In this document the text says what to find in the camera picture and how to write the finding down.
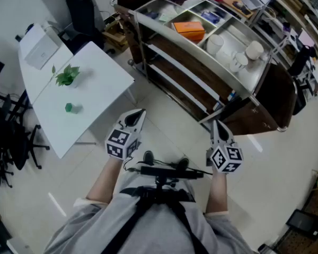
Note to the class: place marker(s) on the black chest harness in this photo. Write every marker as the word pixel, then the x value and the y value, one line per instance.
pixel 145 210

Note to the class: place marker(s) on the person's black shoe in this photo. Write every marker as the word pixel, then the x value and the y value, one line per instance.
pixel 149 157
pixel 183 164

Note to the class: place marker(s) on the brown service cart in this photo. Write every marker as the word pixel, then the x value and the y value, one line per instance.
pixel 190 70

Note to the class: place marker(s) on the black high-back office chair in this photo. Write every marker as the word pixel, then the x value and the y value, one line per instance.
pixel 80 14

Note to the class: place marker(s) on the white paper packet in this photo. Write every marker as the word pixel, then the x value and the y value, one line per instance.
pixel 196 2

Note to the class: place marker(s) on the person's grey shirt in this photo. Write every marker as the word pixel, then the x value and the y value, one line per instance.
pixel 161 231

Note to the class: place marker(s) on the green potted plant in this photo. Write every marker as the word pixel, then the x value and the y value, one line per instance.
pixel 67 75

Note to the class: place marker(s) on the cardboard box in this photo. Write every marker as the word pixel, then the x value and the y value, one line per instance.
pixel 115 34

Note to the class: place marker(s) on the white table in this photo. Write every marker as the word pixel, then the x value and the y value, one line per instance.
pixel 95 70

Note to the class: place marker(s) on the pale green paper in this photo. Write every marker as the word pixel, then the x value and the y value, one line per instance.
pixel 164 18

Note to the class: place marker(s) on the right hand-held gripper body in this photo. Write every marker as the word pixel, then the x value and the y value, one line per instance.
pixel 225 157

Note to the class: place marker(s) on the blue packet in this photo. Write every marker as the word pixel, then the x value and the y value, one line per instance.
pixel 210 17

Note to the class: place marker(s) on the white metal shelving rack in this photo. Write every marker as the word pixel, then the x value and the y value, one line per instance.
pixel 302 9

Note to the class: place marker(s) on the white box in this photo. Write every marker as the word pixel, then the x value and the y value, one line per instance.
pixel 41 52

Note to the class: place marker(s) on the green cup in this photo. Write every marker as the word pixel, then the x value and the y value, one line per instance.
pixel 72 108

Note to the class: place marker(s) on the wooden desk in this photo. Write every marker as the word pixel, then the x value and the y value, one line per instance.
pixel 229 3

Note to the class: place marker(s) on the dark blue pouch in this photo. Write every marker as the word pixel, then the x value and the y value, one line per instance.
pixel 151 15

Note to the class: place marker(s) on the black mouse pad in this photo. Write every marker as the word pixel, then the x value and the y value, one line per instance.
pixel 241 7

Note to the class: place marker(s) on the person's left forearm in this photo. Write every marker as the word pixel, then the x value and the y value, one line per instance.
pixel 103 181

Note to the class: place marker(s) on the black chest-mounted device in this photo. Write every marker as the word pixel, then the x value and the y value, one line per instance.
pixel 169 172

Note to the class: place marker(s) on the black flat screen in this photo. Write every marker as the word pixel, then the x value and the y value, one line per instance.
pixel 304 223

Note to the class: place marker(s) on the small laptop with pink screen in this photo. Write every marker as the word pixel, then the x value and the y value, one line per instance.
pixel 306 38

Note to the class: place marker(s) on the person's left black shoe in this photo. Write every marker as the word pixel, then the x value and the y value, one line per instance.
pixel 149 157

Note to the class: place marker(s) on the orange box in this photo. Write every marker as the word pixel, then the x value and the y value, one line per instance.
pixel 189 29

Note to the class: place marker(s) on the white mugs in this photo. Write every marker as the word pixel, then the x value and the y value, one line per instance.
pixel 239 61

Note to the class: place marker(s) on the person's right black shoe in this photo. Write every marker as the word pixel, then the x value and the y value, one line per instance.
pixel 183 164

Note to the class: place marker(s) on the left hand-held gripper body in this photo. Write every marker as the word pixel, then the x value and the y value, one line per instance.
pixel 122 141

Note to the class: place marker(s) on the person's right forearm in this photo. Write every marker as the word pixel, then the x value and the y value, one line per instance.
pixel 217 192

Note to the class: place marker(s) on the white plastic cylindrical container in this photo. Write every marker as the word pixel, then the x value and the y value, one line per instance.
pixel 254 50

